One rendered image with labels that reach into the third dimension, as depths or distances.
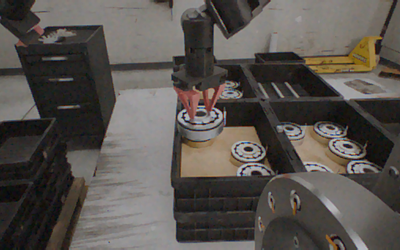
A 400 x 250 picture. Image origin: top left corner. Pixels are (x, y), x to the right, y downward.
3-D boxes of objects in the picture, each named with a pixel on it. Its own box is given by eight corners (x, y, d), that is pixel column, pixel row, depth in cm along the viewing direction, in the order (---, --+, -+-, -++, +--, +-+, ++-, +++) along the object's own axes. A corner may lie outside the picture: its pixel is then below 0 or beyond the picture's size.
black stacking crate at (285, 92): (336, 126, 100) (345, 99, 94) (258, 128, 99) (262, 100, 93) (299, 85, 134) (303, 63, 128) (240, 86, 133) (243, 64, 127)
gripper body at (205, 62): (170, 82, 54) (167, 46, 51) (207, 70, 60) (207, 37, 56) (190, 92, 50) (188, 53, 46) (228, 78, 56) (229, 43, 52)
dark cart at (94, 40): (110, 152, 220) (86, 42, 174) (53, 156, 215) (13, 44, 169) (119, 116, 271) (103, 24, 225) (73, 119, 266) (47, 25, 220)
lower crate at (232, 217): (287, 243, 70) (296, 212, 64) (175, 247, 69) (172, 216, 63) (254, 152, 105) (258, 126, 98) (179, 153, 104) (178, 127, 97)
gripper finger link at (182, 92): (174, 115, 59) (171, 75, 54) (198, 106, 63) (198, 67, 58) (193, 128, 54) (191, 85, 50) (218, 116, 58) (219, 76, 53)
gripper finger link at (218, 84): (182, 112, 60) (179, 73, 55) (205, 103, 64) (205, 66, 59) (201, 124, 56) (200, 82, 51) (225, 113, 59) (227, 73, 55)
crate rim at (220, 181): (303, 186, 60) (305, 178, 58) (170, 189, 59) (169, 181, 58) (261, 105, 94) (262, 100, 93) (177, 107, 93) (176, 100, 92)
